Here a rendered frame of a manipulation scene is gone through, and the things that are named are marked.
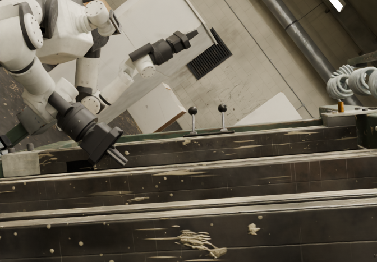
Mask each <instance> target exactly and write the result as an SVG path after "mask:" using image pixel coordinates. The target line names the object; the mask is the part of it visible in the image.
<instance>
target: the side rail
mask: <svg viewBox="0 0 377 262"><path fill-rule="evenodd" d="M321 120H322V119H321V118H310V119H298V120H291V121H279V122H267V123H255V124H248V125H235V126H225V128H226V129H227V131H232V130H234V131H235V132H248V131H260V130H273V129H280V128H299V127H311V126H321ZM221 129H223V127H211V128H199V129H195V131H196V132H197V134H200V133H207V132H219V131H220V130H221ZM190 132H192V130H180V131H168V132H156V133H149V134H137V135H125V136H121V137H120V138H119V139H118V141H117V142H116V143H127V142H134V141H146V140H159V139H171V138H178V137H183V135H188V134H190Z"/></svg>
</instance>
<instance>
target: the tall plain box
mask: <svg viewBox="0 0 377 262"><path fill-rule="evenodd" d="M118 20H119V22H120V23H121V25H122V30H121V34H118V35H111V36H110V37H109V40H108V43H107V44H106V45H105V46H104V47H102V48H101V52H100V61H99V72H98V84H97V89H99V90H100V91H102V90H103V89H104V87H105V86H106V85H108V84H109V83H111V82H112V81H113V80H114V79H115V78H116V77H117V76H118V70H119V64H120V63H121V62H122V61H123V60H124V59H125V58H126V57H127V56H128V54H130V53H131V52H132V51H133V50H135V49H139V48H140V47H142V46H143V45H145V44H148V43H149V42H150V44H153V43H155V42H157V41H158V40H160V39H162V38H163V39H164V40H166V38H168V37H169V36H171V35H173V33H174V32H176V31H177V30H178V31H180V32H181V33H183V34H184V33H187V32H189V31H191V30H193V29H197V31H198V33H199V34H197V35H196V36H195V37H193V38H192V39H191V40H189V42H190V44H191V47H190V48H188V49H187V50H185V49H184V50H182V51H180V52H179V53H177V54H176V53H175V54H173V58H172V59H170V60H168V62H164V63H163V64H161V65H160V66H158V65H154V67H155V69H156V70H155V74H154V75H153V76H152V77H150V78H148V79H144V78H142V77H141V76H140V74H139V73H138V71H137V69H134V74H133V77H132V78H133V80H134V83H133V84H132V85H131V86H130V87H129V88H128V89H127V90H126V91H125V92H124V93H123V94H122V95H121V96H120V98H119V99H118V100H117V101H116V102H115V103H114V104H112V105H110V106H109V107H108V108H107V109H106V110H104V111H102V112H100V113H99V114H95V116H97V117H98V121H97V123H101V122H104V123H105V124H106V125H107V124H108V123H110V121H112V120H113V119H115V118H116V117H117V116H119V115H120V114H121V113H123V112H124V111H125V110H127V109H128V108H129V107H130V106H132V105H133V104H135V103H136V102H137V101H138V100H140V99H141V98H142V97H144V96H145V95H146V94H148V93H149V92H151V91H152V90H153V89H155V88H156V87H157V86H158V85H160V84H161V83H162V82H163V81H165V80H166V79H167V78H169V77H171V76H172V75H173V74H174V73H176V72H177V71H178V70H180V69H181V68H182V67H184V66H185V65H187V64H188V63H189V62H190V61H192V60H193V59H194V58H196V57H197V56H198V55H200V54H201V53H202V52H203V51H205V50H206V49H208V48H209V47H210V46H212V45H213V44H214V43H215V44H216V45H217V42H216V40H215V39H214V37H213V35H212V33H211V32H210V30H209V28H208V27H207V25H206V23H205V22H204V20H203V19H202V18H201V16H200V15H199V14H198V12H197V11H196V10H195V8H194V7H193V5H192V4H191V3H190V1H189V0H139V1H138V2H136V3H135V4H134V5H133V6H131V7H130V8H129V9H128V10H127V11H125V12H124V13H123V14H122V15H120V16H119V17H118ZM213 42H214V43H213ZM75 71H76V60H73V61H69V62H65V63H62V64H59V65H58V66H56V67H55V68H54V69H52V70H51V71H50V72H49V73H48V74H49V76H50V77H51V78H52V79H53V81H54V83H56V82H57V81H58V80H59V79H60V78H64V79H66V80H67V81H69V82H70V83H71V84H72V85H73V86H75Z"/></svg>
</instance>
